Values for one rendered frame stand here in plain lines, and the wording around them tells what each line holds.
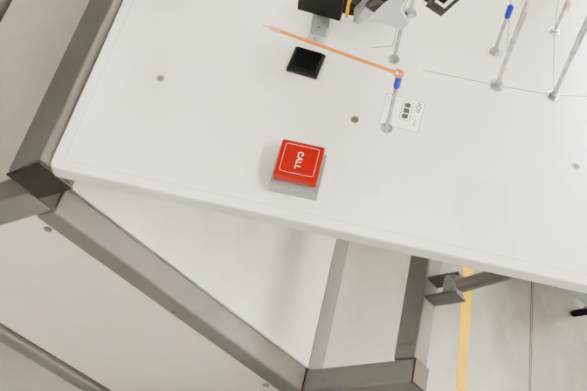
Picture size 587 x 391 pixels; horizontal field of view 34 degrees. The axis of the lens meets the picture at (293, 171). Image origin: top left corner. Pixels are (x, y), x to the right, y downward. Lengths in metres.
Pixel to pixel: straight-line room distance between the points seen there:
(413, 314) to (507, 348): 2.52
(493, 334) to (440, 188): 2.77
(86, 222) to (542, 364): 3.20
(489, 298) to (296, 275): 2.40
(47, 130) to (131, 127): 0.10
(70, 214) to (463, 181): 0.49
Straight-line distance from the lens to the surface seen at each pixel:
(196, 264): 1.36
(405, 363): 1.42
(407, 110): 1.18
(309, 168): 1.07
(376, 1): 1.12
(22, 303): 1.50
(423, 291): 1.47
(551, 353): 4.34
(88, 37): 1.25
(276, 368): 1.47
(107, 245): 1.25
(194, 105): 1.16
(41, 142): 1.15
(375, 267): 3.20
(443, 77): 1.23
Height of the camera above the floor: 1.73
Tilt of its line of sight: 36 degrees down
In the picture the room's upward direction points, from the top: 75 degrees clockwise
